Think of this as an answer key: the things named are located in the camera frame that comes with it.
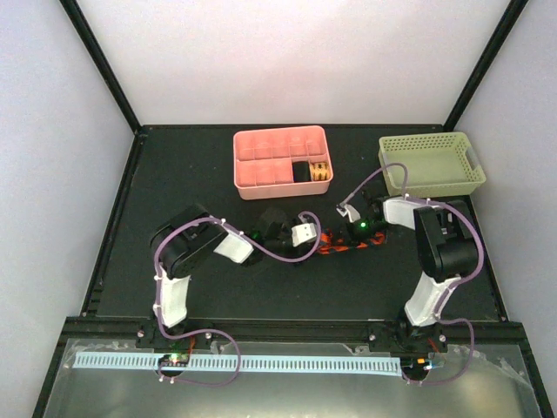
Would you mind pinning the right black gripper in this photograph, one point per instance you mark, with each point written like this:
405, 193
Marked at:
352, 237

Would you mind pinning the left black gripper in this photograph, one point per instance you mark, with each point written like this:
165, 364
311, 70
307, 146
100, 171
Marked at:
297, 252

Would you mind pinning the orange navy striped tie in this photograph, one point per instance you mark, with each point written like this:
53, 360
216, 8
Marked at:
330, 243

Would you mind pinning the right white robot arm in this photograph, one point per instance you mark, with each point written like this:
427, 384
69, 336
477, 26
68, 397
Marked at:
450, 253

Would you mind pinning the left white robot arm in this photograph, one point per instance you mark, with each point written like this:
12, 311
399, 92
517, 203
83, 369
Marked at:
185, 242

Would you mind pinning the rolled black tie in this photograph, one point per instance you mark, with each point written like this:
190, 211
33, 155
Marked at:
301, 172

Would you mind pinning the rolled yellow patterned tie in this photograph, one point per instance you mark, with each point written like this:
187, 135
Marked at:
319, 171

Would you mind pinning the pink compartment organizer box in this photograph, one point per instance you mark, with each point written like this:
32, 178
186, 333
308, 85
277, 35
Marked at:
263, 158

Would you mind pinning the green perforated plastic basket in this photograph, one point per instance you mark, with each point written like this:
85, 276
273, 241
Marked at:
431, 165

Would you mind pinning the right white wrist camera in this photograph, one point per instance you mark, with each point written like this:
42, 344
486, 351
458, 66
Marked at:
349, 212

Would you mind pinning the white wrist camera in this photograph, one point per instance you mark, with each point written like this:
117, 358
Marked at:
349, 212
303, 233

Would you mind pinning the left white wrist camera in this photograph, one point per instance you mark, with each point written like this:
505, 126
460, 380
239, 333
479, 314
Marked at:
303, 233

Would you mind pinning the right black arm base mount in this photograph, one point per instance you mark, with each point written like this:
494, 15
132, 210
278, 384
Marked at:
391, 337

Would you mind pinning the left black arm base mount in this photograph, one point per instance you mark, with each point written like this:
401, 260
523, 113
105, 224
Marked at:
150, 337

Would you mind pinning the light blue slotted cable duct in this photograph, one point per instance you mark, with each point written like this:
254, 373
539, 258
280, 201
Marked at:
290, 364

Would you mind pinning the black right frame post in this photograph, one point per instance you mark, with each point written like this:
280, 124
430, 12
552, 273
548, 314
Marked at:
494, 44

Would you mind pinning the black frame post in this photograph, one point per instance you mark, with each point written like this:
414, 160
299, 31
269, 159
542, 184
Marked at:
494, 44
82, 27

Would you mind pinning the black left frame post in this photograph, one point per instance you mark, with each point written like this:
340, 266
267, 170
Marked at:
82, 27

